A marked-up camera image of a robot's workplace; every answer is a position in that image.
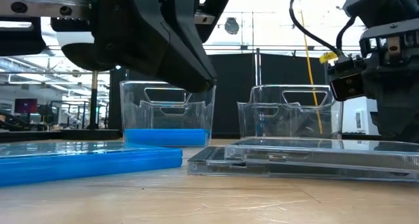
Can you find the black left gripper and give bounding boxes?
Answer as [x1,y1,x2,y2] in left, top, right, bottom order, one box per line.
[0,0,230,57]

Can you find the metal partition pole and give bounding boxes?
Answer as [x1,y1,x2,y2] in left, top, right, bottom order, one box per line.
[253,47,262,87]

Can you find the clear plastic bin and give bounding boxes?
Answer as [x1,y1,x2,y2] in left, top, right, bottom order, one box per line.
[236,84,343,140]
[119,81,217,149]

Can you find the black cable with yellow tag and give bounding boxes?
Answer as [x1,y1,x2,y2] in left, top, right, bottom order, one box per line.
[289,0,348,65]

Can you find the blue disc case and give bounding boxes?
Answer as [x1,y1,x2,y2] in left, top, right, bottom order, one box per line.
[124,128,211,139]
[0,141,183,188]
[124,137,211,147]

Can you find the distant black robot station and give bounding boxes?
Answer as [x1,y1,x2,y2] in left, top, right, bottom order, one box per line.
[39,100,111,130]

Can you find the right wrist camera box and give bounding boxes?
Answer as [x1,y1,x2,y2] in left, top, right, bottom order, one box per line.
[327,58,367,102]

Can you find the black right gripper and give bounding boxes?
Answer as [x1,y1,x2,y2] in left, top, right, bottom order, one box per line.
[342,0,419,68]

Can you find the clear jewel case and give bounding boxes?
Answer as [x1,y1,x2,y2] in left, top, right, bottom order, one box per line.
[224,136,419,173]
[187,145,419,183]

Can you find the black ceiling cable reel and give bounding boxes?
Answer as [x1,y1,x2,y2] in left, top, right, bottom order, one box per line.
[223,16,241,36]

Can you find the hanging yellow cable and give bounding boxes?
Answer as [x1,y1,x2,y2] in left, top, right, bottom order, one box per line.
[299,10,324,136]

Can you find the black partition panel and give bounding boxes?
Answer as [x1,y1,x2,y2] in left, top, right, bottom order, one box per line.
[109,52,330,138]

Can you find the monitor with dark red screen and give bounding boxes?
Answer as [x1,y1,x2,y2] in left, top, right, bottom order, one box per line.
[13,98,39,115]

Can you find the white globe table lamp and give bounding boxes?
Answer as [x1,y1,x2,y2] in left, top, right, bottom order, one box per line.
[56,30,132,141]

